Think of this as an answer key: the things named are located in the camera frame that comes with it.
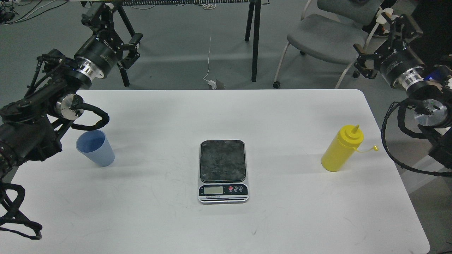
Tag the blue plastic cup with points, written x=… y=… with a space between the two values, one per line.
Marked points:
x=95 y=146

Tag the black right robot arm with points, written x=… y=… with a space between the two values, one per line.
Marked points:
x=426 y=112

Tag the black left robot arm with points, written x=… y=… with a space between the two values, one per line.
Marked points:
x=33 y=127

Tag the grey chair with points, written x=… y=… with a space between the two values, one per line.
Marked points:
x=333 y=41

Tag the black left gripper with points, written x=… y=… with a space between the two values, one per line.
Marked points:
x=104 y=49

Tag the digital kitchen scale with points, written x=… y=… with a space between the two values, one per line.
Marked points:
x=222 y=173

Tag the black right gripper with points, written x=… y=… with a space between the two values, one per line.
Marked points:
x=403 y=68

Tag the black table frame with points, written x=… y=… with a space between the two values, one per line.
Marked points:
x=189 y=42

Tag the black cabinet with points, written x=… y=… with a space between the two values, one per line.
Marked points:
x=434 y=17

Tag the yellow squeeze bottle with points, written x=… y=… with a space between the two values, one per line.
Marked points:
x=343 y=146

